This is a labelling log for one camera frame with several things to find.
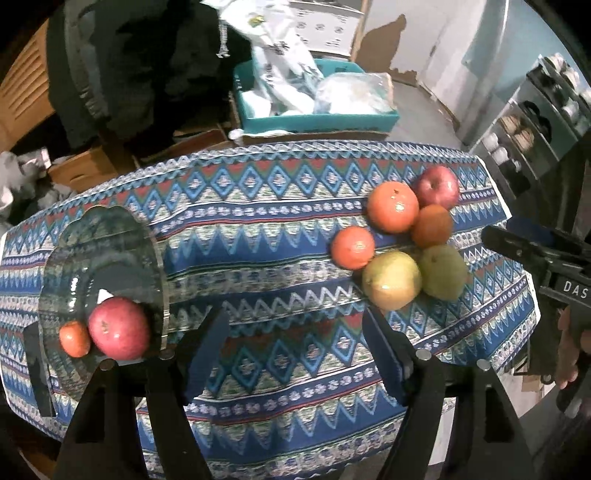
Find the black shoe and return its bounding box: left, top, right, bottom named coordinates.
left=499, top=159, right=532, bottom=195

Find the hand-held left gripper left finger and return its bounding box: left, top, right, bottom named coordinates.
left=54, top=307, right=232, bottom=480

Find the teal plastic bin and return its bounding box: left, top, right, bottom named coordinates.
left=232, top=58, right=400, bottom=136

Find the green pear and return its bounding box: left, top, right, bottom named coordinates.
left=418, top=244, right=468, bottom=301

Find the blue patterned tablecloth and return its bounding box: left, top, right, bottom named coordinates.
left=0, top=141, right=542, bottom=480

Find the white perforated crate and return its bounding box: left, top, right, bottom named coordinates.
left=288, top=0, right=363, bottom=61

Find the small glossy orange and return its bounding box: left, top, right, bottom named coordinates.
left=330, top=226, right=376, bottom=271

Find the brown cardboard box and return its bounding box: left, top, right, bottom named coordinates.
left=48, top=129, right=232, bottom=192

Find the dark jacket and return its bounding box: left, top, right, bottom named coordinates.
left=46, top=0, right=254, bottom=149

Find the shoe rack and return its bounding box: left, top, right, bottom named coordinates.
left=471, top=53, right=591, bottom=195

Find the clear glass plate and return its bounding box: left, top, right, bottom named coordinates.
left=39, top=206, right=170, bottom=408

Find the large bright orange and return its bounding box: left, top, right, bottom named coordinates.
left=366, top=181, right=420, bottom=233

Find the large red apple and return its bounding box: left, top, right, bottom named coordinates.
left=88, top=296, right=151, bottom=361

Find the tiny orange tangerine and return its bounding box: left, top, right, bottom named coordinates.
left=59, top=320, right=92, bottom=358

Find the person's right hand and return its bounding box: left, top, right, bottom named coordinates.
left=556, top=307, right=581, bottom=391

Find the grey crumpled cloth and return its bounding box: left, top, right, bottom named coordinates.
left=0, top=148, right=70, bottom=222

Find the clear plastic bag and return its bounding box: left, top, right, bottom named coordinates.
left=314, top=71, right=398, bottom=115

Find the yellow-green pear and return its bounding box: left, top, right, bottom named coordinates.
left=361, top=250, right=423, bottom=311

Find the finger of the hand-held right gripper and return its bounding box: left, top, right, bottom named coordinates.
left=481, top=216, right=561, bottom=278

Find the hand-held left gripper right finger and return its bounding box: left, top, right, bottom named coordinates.
left=362, top=308, right=541, bottom=480

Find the small red apple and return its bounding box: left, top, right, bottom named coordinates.
left=412, top=165, right=461, bottom=208

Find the wooden slatted furniture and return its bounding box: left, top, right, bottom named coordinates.
left=0, top=23, right=61, bottom=148

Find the dull brownish orange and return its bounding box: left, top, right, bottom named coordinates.
left=411, top=204, right=454, bottom=249

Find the white printed rice bag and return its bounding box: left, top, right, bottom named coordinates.
left=217, top=0, right=325, bottom=117

